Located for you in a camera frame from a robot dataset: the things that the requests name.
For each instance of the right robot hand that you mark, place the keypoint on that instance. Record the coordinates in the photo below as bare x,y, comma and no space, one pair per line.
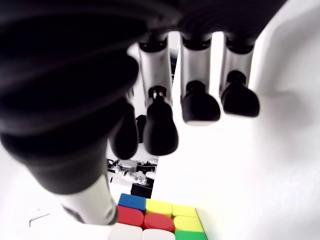
62,87

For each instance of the multicoloured Rubik's cube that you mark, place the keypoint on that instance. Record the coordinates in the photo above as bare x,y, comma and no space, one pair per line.
157,220

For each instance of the small metal hex key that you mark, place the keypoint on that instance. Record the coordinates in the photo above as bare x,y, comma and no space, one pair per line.
37,217

